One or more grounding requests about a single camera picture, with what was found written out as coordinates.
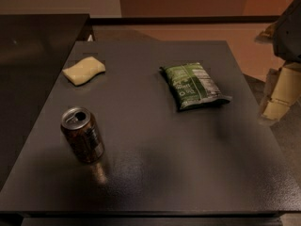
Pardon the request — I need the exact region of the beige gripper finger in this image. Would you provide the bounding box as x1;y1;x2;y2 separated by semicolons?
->
259;62;301;121

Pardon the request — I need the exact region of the yellow sponge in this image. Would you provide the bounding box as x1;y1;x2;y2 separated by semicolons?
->
62;56;105;86

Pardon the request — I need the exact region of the green chip bag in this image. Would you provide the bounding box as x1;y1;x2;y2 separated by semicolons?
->
160;62;232;111

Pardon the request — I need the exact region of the brown soda can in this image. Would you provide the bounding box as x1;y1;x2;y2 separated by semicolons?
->
61;106;104;163

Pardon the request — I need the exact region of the dark side table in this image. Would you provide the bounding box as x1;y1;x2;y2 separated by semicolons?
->
0;14;93;189

